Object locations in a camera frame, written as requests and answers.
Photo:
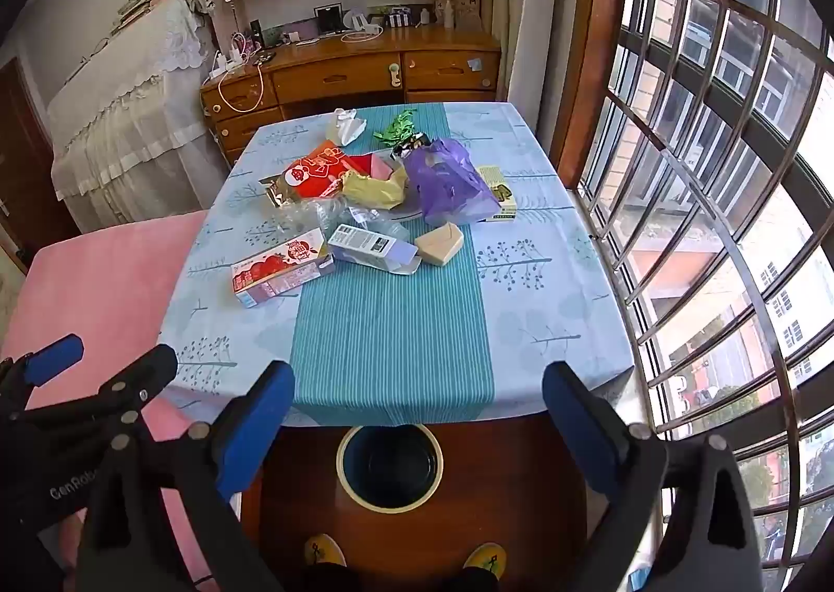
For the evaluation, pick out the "white and purple box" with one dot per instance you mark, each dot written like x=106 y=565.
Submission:
x=365 y=243

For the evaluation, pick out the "purple plastic bag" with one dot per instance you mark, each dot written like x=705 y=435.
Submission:
x=449 y=181

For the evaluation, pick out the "cream curtain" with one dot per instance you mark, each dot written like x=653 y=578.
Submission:
x=541 y=12

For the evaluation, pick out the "white power strip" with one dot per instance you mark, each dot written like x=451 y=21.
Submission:
x=225 y=67

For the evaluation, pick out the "red tomato print carton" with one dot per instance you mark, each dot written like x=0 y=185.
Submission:
x=280 y=269

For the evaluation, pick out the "crumpled green paper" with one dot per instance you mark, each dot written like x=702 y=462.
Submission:
x=396 y=128

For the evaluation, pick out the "lilac notebook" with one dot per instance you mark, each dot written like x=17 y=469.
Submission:
x=303 y=30

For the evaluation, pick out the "red and pink paper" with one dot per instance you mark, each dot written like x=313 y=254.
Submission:
x=371 y=164

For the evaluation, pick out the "cream and green carton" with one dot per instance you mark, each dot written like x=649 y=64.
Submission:
x=502 y=194

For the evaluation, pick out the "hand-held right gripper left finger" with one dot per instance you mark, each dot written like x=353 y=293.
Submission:
x=251 y=435

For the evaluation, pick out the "clear plastic bag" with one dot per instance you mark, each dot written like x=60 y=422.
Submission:
x=313 y=217

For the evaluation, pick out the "beige paper box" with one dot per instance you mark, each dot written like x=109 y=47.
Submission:
x=440 y=243

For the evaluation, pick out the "wooden door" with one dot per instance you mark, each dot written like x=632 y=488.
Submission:
x=26 y=175

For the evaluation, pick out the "crumpled white paper bag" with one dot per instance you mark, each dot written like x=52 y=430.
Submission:
x=345 y=126

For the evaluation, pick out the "cardboard cat box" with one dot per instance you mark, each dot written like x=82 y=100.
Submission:
x=459 y=6

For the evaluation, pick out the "blue bin with cream rim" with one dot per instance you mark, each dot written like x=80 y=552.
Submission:
x=391 y=468

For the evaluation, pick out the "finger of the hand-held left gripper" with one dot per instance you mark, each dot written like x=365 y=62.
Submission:
x=150 y=370
x=55 y=359

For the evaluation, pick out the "round white plate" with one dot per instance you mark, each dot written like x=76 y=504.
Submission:
x=407 y=215

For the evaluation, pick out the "window with metal grille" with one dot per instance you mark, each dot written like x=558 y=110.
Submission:
x=717 y=175

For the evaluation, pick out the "black photo frame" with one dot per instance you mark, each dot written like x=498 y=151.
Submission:
x=329 y=19

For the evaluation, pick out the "green drawer lock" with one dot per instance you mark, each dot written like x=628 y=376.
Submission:
x=394 y=74

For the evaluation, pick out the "yellow plastic bag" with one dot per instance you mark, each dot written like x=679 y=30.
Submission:
x=374 y=191

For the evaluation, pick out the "wooden window frame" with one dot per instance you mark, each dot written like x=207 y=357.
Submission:
x=596 y=45

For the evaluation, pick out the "white lace cover cloth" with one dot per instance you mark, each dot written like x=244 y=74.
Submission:
x=130 y=123

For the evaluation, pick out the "yellow slipper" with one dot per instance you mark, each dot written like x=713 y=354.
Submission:
x=322 y=549
x=485 y=556

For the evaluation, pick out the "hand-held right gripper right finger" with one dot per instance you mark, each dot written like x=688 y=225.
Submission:
x=580 y=429

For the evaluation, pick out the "red and gold foil pouch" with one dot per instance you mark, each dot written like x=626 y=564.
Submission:
x=316 y=172

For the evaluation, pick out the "crumpled black wrapper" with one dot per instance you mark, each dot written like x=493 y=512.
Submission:
x=412 y=146

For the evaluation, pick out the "wooden desk with drawers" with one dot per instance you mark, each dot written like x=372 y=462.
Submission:
x=339 y=77

